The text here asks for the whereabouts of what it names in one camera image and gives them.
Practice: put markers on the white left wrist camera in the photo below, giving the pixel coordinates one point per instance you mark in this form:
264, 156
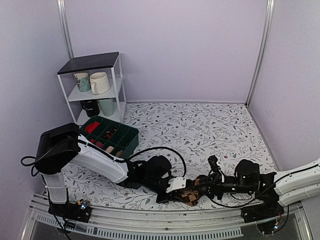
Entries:
176, 183

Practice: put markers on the right aluminium corner post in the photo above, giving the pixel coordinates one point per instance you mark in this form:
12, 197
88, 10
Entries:
268, 17

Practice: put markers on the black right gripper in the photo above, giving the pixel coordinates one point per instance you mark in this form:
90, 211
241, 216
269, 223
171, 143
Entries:
215, 186

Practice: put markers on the red rolled sock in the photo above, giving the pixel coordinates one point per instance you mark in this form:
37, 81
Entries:
91, 127

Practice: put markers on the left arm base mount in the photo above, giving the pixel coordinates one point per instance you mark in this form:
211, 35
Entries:
79, 211

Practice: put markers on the black mug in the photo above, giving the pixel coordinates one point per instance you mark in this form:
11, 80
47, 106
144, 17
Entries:
91, 107

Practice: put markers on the floral patterned table mat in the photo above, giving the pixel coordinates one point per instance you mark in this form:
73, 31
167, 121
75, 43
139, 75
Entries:
187, 134

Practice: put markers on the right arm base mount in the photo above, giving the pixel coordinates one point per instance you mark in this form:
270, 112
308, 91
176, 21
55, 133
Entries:
270, 208

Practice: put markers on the left aluminium corner post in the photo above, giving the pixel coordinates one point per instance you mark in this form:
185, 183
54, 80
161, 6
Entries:
62, 13

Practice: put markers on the pale green cup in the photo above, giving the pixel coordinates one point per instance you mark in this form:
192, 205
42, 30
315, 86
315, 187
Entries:
107, 106

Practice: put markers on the maroon rolled sock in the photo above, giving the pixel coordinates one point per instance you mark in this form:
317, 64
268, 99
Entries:
99, 144

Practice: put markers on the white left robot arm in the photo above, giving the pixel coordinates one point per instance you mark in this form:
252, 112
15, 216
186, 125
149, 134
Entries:
65, 144

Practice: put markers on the brown argyle sock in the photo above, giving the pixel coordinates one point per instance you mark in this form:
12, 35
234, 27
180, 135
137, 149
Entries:
190, 195

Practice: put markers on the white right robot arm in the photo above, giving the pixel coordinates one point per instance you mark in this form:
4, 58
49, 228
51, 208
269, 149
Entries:
280, 188

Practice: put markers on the cream white mug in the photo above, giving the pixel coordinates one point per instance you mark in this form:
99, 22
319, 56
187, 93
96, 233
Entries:
99, 83

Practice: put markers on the beige rolled sock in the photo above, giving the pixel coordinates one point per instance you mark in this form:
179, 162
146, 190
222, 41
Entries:
109, 149

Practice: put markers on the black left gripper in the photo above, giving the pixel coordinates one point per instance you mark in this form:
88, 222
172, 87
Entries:
172, 197

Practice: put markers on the white shelf with black top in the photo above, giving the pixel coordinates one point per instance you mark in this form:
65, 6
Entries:
104, 62

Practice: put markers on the aluminium front rail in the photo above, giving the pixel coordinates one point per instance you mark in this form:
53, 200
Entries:
127, 224

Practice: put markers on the teal floral mug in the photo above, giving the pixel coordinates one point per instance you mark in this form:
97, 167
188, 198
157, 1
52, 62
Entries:
82, 80

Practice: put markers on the dark patterned rolled sock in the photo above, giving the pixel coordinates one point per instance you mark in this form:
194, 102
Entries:
109, 133

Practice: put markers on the tan rolled sock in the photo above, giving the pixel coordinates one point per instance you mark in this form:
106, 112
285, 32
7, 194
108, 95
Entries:
119, 153

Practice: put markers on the aluminium corner post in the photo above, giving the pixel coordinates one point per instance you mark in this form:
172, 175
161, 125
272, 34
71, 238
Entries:
268, 17
62, 13

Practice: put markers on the green compartment organizer box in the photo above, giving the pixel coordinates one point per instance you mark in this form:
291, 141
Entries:
126, 138

